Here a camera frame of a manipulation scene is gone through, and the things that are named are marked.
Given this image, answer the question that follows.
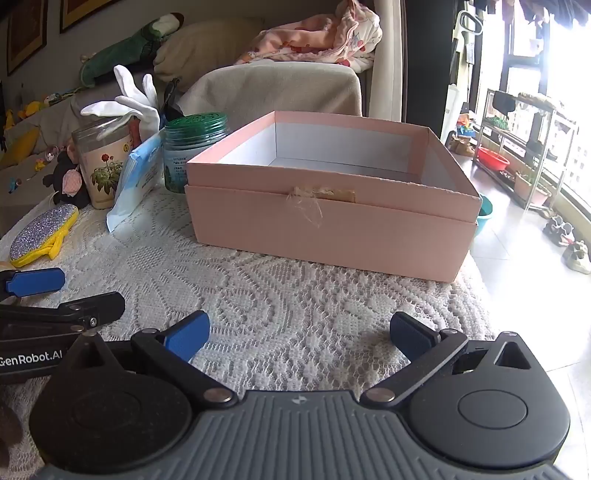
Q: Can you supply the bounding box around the beige pillow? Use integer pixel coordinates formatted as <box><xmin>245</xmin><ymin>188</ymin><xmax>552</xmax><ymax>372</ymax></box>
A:
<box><xmin>154</xmin><ymin>18</ymin><xmax>266</xmax><ymax>81</ymax></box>

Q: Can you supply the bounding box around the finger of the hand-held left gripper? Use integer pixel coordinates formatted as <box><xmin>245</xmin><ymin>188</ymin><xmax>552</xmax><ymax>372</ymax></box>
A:
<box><xmin>0</xmin><ymin>267</ymin><xmax>65</xmax><ymax>301</ymax></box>
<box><xmin>0</xmin><ymin>292</ymin><xmax>126</xmax><ymax>342</ymax></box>

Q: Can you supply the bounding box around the green plush toy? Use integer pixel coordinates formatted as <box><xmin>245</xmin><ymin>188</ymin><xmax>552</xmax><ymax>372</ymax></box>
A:
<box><xmin>79</xmin><ymin>13</ymin><xmax>185</xmax><ymax>88</ymax></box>

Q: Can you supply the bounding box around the black plush toy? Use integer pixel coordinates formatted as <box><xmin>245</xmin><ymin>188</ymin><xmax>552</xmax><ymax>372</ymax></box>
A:
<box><xmin>44</xmin><ymin>148</ymin><xmax>90</xmax><ymax>208</ymax></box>

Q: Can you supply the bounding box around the white cotton glove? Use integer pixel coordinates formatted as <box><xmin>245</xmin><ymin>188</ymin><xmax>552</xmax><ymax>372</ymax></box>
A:
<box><xmin>81</xmin><ymin>65</ymin><xmax>162</xmax><ymax>134</ymax></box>

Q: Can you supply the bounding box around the yellow duck toy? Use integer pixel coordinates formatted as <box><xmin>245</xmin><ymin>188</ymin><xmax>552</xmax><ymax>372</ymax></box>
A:
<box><xmin>18</xmin><ymin>99</ymin><xmax>49</xmax><ymax>123</ymax></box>

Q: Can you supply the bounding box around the flower print glass jar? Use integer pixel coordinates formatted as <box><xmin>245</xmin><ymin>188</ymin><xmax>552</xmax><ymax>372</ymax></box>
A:
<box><xmin>71</xmin><ymin>117</ymin><xmax>134</xmax><ymax>209</ymax></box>

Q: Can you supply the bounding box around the large framed picture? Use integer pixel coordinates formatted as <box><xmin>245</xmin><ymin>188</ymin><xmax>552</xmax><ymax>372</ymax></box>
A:
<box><xmin>7</xmin><ymin>0</ymin><xmax>48</xmax><ymax>77</ymax></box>

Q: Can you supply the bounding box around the cream curtain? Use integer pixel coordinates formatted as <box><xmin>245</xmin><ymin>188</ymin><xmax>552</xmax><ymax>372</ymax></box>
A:
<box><xmin>372</xmin><ymin>0</ymin><xmax>409</xmax><ymax>123</ymax></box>

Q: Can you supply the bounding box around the white stick vacuum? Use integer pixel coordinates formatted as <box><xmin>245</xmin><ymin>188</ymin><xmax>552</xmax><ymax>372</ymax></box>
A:
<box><xmin>441</xmin><ymin>9</ymin><xmax>483</xmax><ymax>148</ymax></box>

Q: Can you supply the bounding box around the beige plush blanket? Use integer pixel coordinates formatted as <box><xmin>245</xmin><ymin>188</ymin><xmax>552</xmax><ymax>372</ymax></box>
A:
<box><xmin>178</xmin><ymin>61</ymin><xmax>363</xmax><ymax>121</ymax></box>

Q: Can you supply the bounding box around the metal shelf rack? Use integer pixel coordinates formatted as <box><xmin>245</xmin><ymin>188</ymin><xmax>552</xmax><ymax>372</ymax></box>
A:
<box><xmin>475</xmin><ymin>90</ymin><xmax>580</xmax><ymax>213</ymax></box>

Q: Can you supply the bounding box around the blue wet wipes packet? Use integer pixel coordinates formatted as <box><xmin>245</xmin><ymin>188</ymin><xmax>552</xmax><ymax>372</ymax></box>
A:
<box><xmin>106</xmin><ymin>131</ymin><xmax>167</xmax><ymax>234</ymax></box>

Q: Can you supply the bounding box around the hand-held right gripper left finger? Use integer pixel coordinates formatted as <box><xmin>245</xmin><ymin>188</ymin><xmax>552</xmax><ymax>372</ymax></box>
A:
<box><xmin>55</xmin><ymin>310</ymin><xmax>240</xmax><ymax>411</ymax></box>

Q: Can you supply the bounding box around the small framed picture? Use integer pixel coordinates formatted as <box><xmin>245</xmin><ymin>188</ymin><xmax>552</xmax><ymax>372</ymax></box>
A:
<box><xmin>60</xmin><ymin>0</ymin><xmax>121</xmax><ymax>33</ymax></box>

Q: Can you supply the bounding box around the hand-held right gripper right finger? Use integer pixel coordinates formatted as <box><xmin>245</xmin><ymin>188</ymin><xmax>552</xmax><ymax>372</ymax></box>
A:
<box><xmin>360</xmin><ymin>311</ymin><xmax>543</xmax><ymax>409</ymax></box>

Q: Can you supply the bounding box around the pink cardboard box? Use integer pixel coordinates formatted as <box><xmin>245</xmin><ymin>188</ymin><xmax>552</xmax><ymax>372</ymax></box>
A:
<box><xmin>185</xmin><ymin>110</ymin><xmax>483</xmax><ymax>283</ymax></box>

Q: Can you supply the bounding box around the red plastic basin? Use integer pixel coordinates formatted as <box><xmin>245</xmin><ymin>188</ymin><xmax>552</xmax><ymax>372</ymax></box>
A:
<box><xmin>475</xmin><ymin>147</ymin><xmax>511</xmax><ymax>171</ymax></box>

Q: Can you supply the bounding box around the white lace tablecloth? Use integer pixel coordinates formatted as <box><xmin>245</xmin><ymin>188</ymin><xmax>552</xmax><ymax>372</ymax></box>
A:
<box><xmin>0</xmin><ymin>185</ymin><xmax>497</xmax><ymax>472</ymax></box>

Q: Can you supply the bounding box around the green lid jar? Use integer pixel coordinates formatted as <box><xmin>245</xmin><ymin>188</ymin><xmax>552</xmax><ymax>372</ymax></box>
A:
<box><xmin>163</xmin><ymin>113</ymin><xmax>230</xmax><ymax>195</ymax></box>

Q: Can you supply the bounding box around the glittery yellow scrubbing pad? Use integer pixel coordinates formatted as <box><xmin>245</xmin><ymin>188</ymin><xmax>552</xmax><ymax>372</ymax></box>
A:
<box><xmin>9</xmin><ymin>203</ymin><xmax>80</xmax><ymax>268</ymax></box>

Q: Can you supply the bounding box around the grey shoe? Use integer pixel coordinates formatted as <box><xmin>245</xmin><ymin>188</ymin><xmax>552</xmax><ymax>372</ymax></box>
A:
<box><xmin>562</xmin><ymin>240</ymin><xmax>591</xmax><ymax>275</ymax></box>
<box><xmin>542</xmin><ymin>215</ymin><xmax>575</xmax><ymax>245</ymax></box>

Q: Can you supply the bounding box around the pink printed blanket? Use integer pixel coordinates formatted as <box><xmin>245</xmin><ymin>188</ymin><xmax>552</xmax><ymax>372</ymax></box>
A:
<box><xmin>235</xmin><ymin>0</ymin><xmax>384</xmax><ymax>72</ymax></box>

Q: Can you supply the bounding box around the yellow plush toy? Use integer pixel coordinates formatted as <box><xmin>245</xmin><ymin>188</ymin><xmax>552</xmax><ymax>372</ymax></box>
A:
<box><xmin>0</xmin><ymin>127</ymin><xmax>40</xmax><ymax>169</ymax></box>

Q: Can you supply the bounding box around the teal plastic bucket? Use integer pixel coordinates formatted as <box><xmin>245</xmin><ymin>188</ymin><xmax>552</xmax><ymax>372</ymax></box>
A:
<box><xmin>473</xmin><ymin>194</ymin><xmax>494</xmax><ymax>238</ymax></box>

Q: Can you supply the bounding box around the black plastic object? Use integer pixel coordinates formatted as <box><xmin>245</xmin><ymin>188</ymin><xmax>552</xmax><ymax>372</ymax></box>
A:
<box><xmin>159</xmin><ymin>78</ymin><xmax>185</xmax><ymax>123</ymax></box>

